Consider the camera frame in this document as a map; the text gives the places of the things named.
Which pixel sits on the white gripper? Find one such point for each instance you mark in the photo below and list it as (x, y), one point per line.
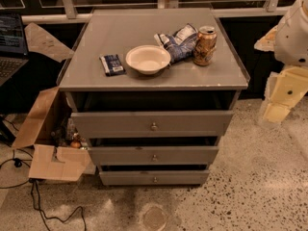
(293, 38)

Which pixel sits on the grey bottom drawer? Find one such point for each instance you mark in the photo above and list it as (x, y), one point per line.
(145, 178)

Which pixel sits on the grey drawer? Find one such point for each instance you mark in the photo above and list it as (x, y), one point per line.
(145, 178)
(153, 155)
(94, 125)

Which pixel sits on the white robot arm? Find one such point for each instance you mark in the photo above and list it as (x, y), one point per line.
(288, 40)

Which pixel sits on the grey top drawer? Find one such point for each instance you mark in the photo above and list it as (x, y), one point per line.
(94, 125)

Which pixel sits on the grey drawer cabinet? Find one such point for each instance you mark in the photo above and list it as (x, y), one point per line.
(183, 86)

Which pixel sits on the grey middle drawer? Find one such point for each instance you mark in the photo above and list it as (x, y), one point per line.
(153, 155)

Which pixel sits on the open cardboard box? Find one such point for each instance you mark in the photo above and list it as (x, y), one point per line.
(51, 160)

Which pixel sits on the gold soda can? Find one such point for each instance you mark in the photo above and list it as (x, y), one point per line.
(205, 45)

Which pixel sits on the crumpled blue chip bag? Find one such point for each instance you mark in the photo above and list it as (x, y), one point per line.
(180, 45)

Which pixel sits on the white paper bowl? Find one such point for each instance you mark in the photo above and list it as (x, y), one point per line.
(148, 59)

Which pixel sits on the small blue snack packet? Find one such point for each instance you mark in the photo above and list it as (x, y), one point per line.
(112, 65)

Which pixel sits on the round floor drain cover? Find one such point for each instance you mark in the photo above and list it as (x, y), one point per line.
(154, 219)

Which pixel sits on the black laptop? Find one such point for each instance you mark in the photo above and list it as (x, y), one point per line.
(13, 45)

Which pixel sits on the white railing frame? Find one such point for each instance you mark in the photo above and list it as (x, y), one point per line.
(160, 4)

